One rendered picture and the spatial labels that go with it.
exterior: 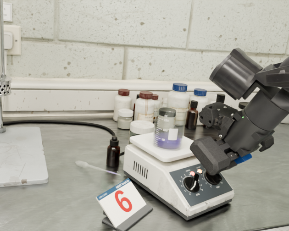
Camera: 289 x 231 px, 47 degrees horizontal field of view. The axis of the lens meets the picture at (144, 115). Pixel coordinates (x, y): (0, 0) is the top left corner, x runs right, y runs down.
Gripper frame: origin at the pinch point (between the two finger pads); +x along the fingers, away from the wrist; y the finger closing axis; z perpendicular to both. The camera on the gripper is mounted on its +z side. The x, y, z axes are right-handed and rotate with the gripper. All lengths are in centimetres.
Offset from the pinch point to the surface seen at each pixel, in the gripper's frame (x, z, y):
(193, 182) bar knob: 2.3, -0.8, 6.4
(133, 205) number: 9.3, 2.1, 15.0
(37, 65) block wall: 27, 60, 4
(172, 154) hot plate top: 3.2, 6.0, 5.5
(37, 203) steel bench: 15.5, 11.7, 27.5
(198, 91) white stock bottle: 16.0, 29.0, -34.9
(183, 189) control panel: 4.1, -0.7, 7.9
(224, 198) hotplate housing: 4.6, -5.4, 0.1
